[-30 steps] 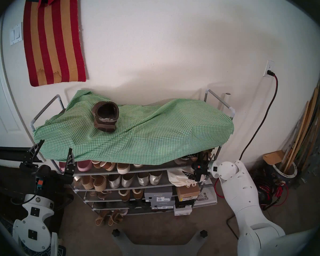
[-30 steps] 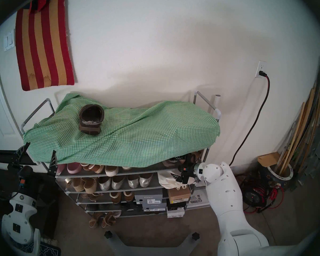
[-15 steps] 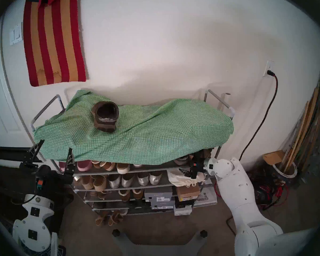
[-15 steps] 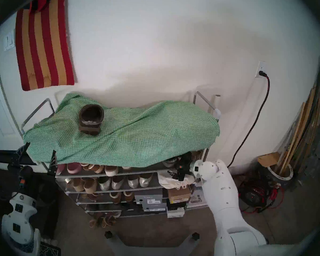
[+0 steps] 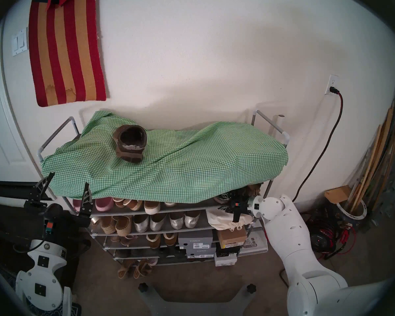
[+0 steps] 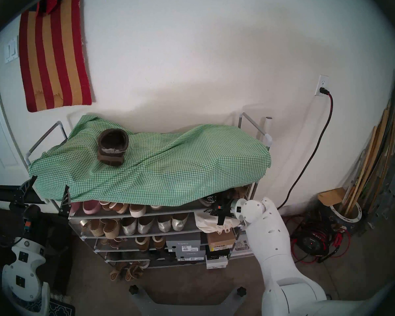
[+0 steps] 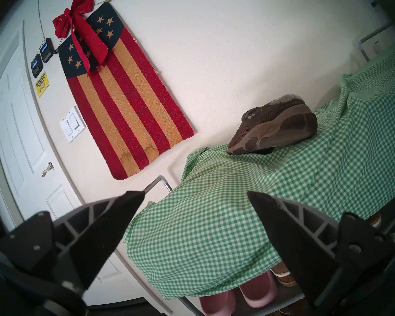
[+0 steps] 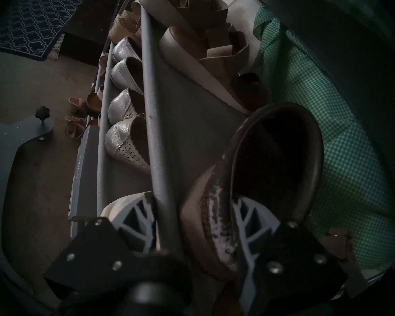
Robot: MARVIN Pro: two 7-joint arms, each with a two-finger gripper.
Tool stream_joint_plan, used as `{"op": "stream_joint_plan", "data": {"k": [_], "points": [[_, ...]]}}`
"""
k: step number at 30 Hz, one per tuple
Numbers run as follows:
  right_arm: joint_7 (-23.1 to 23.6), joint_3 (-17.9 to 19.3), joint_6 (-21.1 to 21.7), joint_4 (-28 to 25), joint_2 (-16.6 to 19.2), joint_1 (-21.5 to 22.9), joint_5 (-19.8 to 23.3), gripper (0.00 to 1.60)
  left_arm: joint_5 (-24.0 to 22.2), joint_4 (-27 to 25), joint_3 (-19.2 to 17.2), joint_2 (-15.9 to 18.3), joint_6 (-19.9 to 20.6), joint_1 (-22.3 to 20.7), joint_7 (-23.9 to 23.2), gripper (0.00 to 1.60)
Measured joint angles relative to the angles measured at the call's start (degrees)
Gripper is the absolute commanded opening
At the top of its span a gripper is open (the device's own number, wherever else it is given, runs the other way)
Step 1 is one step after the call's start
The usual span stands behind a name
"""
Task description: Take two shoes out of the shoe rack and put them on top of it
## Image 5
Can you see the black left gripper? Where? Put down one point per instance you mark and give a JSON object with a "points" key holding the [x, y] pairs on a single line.
{"points": [[54, 220]]}

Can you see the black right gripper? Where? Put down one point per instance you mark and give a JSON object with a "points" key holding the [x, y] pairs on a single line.
{"points": [[240, 206]]}

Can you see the brown fur-lined slipper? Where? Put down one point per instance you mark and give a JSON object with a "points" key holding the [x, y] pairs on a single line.
{"points": [[222, 198], [130, 147]]}

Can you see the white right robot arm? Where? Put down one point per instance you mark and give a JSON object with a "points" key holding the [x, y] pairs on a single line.
{"points": [[293, 239]]}

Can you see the tan wedge shoe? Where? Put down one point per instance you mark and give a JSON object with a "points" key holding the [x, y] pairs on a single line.
{"points": [[255, 188]]}

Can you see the brown cardboard shoe box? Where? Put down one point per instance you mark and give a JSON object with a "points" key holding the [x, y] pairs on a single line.
{"points": [[232, 236]]}

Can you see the black shoe box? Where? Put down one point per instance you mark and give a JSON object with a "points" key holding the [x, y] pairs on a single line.
{"points": [[227, 250]]}

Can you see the silver flat shoe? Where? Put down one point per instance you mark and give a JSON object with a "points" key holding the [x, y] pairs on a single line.
{"points": [[191, 219], [141, 222], [158, 221], [176, 221]]}

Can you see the woven espadrille shoe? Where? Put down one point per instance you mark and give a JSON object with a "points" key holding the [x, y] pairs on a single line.
{"points": [[107, 224], [123, 224]]}

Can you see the grey Vionic shoe box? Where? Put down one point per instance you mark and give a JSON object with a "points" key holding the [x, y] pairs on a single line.
{"points": [[196, 238], [200, 251]]}

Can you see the white shoe box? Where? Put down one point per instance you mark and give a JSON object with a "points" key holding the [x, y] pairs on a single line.
{"points": [[225, 260]]}

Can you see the brown pink shoe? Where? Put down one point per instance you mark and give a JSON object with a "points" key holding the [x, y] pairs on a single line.
{"points": [[125, 241]]}

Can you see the tan loafer shoe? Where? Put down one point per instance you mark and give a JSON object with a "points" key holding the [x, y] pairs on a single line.
{"points": [[154, 240], [170, 239]]}

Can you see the dark shoe pair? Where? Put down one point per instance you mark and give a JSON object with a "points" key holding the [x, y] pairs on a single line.
{"points": [[171, 252]]}

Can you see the grey metal shoe rack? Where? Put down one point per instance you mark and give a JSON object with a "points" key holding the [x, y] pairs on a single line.
{"points": [[285, 136]]}

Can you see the pale flat shoe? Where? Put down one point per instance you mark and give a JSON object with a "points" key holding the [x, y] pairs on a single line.
{"points": [[153, 261]]}

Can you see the white flat labelled box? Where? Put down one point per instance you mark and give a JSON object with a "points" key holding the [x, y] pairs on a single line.
{"points": [[255, 243]]}

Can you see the black low cabinet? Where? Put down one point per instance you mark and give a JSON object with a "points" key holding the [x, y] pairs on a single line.
{"points": [[6, 226]]}

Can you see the green gingham cloth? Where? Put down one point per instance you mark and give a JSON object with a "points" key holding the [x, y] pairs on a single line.
{"points": [[184, 167]]}

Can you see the black base knob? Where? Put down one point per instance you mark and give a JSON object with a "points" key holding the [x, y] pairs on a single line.
{"points": [[251, 288], [144, 287]]}

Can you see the white panel door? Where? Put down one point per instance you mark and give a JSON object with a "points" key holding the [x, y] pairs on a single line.
{"points": [[0, 137]]}

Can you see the tan braided sandal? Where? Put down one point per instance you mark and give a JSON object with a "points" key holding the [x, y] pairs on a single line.
{"points": [[125, 269], [141, 269]]}

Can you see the small cardboard box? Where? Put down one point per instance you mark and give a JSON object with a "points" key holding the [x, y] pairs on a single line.
{"points": [[337, 194]]}

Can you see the white blue ceramic pot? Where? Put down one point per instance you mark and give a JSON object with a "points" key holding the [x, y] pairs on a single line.
{"points": [[355, 217]]}

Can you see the red tan striped flag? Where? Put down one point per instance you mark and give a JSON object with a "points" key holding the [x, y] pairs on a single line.
{"points": [[65, 55]]}

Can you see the light wooden board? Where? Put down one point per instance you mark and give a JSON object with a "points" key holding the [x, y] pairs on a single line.
{"points": [[380, 142]]}

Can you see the grey robot base frame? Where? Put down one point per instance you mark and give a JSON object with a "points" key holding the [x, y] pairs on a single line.
{"points": [[197, 307]]}

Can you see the white wall outlet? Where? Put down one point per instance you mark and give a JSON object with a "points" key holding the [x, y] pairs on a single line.
{"points": [[332, 81]]}

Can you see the white light switch plate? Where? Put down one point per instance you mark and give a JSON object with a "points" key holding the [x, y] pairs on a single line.
{"points": [[19, 43]]}

